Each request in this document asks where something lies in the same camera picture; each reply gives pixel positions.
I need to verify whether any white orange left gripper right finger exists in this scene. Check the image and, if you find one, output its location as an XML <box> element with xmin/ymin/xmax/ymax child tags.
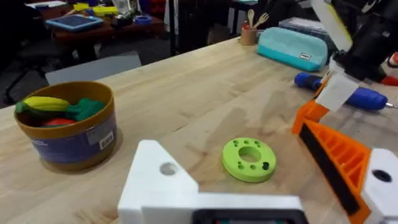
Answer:
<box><xmin>298</xmin><ymin>119</ymin><xmax>398</xmax><ymax>224</ymax></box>

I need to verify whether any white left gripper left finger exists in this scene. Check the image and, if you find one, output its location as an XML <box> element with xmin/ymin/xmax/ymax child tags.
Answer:
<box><xmin>117</xmin><ymin>139</ymin><xmax>200</xmax><ymax>224</ymax></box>

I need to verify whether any finger of the white orange right gripper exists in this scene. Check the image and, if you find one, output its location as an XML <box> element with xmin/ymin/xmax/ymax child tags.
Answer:
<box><xmin>316</xmin><ymin>55</ymin><xmax>346</xmax><ymax>98</ymax></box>
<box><xmin>291</xmin><ymin>72</ymin><xmax>361</xmax><ymax>136</ymax></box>

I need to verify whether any blue electric screwdriver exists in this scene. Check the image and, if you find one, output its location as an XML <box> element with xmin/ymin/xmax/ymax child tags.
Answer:
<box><xmin>294</xmin><ymin>72</ymin><xmax>398</xmax><ymax>111</ymax></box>

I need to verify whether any red tool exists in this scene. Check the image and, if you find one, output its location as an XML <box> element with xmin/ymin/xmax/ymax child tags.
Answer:
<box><xmin>380</xmin><ymin>51</ymin><xmax>398</xmax><ymax>87</ymax></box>

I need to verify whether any upright flat wrist plate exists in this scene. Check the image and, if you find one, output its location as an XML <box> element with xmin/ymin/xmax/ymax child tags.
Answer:
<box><xmin>310</xmin><ymin>0</ymin><xmax>354</xmax><ymax>52</ymax></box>

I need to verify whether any teal zip bag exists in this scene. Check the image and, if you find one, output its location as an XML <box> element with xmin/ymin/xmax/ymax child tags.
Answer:
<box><xmin>257</xmin><ymin>26</ymin><xmax>329</xmax><ymax>73</ymax></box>

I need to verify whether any small wooden cup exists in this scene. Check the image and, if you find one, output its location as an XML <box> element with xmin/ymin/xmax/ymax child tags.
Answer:
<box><xmin>239</xmin><ymin>27</ymin><xmax>258</xmax><ymax>47</ymax></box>

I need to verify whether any wooden fork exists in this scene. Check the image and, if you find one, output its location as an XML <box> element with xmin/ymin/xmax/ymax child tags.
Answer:
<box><xmin>252</xmin><ymin>12</ymin><xmax>270</xmax><ymax>30</ymax></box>

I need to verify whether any green disc with holes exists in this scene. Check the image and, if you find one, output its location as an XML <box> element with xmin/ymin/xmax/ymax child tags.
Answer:
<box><xmin>221</xmin><ymin>137</ymin><xmax>277</xmax><ymax>184</ymax></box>

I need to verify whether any wooden spoon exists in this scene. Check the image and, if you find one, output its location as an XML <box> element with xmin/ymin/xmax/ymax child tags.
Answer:
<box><xmin>247</xmin><ymin>9</ymin><xmax>256</xmax><ymax>30</ymax></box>

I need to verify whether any round tub with toy vegetables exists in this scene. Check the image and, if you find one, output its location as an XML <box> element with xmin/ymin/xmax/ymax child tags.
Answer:
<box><xmin>13</xmin><ymin>80</ymin><xmax>118</xmax><ymax>172</ymax></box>

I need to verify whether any grey chair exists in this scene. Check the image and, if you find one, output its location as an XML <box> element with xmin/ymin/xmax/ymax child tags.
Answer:
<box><xmin>44</xmin><ymin>50</ymin><xmax>143</xmax><ymax>86</ymax></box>

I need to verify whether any dark wooden side table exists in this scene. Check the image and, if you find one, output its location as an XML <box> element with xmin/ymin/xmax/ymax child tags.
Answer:
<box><xmin>40</xmin><ymin>0</ymin><xmax>165</xmax><ymax>63</ymax></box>

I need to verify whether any blue tape roll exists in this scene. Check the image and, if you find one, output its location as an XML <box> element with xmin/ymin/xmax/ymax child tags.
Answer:
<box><xmin>134</xmin><ymin>14</ymin><xmax>154</xmax><ymax>26</ymax></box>

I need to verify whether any blue flat tray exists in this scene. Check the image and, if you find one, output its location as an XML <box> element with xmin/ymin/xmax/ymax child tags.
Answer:
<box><xmin>45</xmin><ymin>14</ymin><xmax>105</xmax><ymax>32</ymax></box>

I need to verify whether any yellow box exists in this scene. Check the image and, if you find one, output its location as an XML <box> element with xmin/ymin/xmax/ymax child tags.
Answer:
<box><xmin>92</xmin><ymin>5</ymin><xmax>119</xmax><ymax>17</ymax></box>

